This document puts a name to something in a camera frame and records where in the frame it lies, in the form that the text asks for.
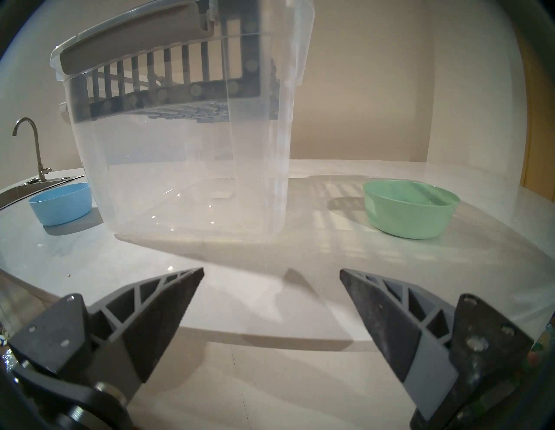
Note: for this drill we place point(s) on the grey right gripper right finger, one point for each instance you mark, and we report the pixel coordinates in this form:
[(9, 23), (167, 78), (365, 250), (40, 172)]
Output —
[(390, 320)]

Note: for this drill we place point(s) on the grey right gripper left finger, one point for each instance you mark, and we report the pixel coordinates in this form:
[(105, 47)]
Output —
[(156, 320)]

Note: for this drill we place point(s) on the green bowl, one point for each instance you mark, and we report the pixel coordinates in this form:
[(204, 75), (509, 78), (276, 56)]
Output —
[(407, 212)]

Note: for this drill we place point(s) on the blue bowl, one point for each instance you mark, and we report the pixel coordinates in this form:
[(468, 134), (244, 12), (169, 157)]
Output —
[(60, 206)]

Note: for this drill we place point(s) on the grey drying rack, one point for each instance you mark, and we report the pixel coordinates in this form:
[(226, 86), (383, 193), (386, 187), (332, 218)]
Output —
[(130, 39)]

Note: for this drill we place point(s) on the clear plastic tub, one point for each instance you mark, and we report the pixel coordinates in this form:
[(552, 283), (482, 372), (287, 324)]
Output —
[(195, 173)]

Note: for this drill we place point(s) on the stainless steel sink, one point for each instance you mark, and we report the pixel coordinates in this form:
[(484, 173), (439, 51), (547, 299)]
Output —
[(26, 188)]

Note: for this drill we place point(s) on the metal gooseneck faucet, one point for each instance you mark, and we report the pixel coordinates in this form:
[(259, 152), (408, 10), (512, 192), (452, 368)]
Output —
[(38, 151)]

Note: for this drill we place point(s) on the yellow wooden door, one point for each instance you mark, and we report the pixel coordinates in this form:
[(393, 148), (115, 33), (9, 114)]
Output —
[(537, 143)]

